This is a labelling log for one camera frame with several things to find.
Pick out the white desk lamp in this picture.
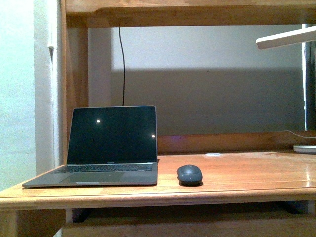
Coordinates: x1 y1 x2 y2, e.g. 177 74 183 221
255 23 316 155

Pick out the dark grey wireless mouse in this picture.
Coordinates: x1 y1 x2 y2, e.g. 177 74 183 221
177 164 203 186

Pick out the wooden desk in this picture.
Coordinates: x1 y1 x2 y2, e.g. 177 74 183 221
0 0 316 237

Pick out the white round sticker on desk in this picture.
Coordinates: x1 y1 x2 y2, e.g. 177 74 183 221
205 153 222 157

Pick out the wooden pull-out keyboard tray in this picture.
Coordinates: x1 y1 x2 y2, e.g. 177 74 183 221
62 216 316 237

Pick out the black hanging wall cable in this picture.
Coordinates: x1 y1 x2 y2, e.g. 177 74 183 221
118 26 126 107

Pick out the white wall conduit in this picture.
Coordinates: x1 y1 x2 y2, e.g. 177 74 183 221
47 0 61 168

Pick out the grey open laptop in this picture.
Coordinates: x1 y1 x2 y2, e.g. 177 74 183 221
23 106 158 189

